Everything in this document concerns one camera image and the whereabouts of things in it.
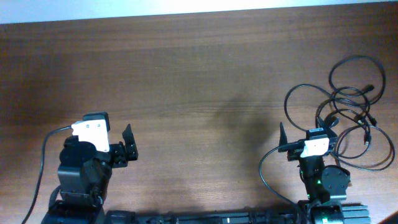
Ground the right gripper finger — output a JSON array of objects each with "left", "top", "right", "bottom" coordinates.
[
  {"left": 317, "top": 116, "right": 331, "bottom": 137},
  {"left": 279, "top": 122, "right": 288, "bottom": 147}
]

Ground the black USB cable bundle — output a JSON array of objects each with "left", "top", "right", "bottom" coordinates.
[{"left": 284, "top": 55, "right": 387, "bottom": 133}]

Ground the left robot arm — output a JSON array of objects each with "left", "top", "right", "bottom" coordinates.
[{"left": 42, "top": 125, "right": 138, "bottom": 224}]

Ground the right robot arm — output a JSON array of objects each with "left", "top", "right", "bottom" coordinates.
[{"left": 278, "top": 116, "right": 350, "bottom": 223}]

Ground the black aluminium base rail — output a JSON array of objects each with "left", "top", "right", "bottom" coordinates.
[{"left": 104, "top": 205, "right": 371, "bottom": 224}]

